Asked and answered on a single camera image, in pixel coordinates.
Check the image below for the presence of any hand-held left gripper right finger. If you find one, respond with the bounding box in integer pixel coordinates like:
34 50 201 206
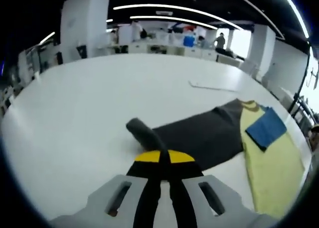
166 149 277 228

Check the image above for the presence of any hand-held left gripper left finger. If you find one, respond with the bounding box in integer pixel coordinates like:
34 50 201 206
48 150 165 228

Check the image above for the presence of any yellow blue dark garment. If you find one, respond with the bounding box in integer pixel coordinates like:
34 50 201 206
126 98 306 219

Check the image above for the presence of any white table socket strip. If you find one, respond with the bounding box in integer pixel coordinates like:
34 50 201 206
187 80 238 93

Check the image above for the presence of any black tripod stand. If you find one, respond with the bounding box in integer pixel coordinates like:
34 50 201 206
288 40 319 119

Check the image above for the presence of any long white workbench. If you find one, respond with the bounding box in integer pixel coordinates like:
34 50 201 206
99 42 248 67

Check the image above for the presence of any blue storage bin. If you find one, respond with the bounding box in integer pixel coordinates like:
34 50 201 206
182 34 196 48

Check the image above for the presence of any ceiling light strip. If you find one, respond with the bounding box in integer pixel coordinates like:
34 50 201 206
113 4 244 31
38 31 56 45
129 15 219 30

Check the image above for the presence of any white square pillar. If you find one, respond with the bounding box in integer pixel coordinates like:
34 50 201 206
60 0 111 65

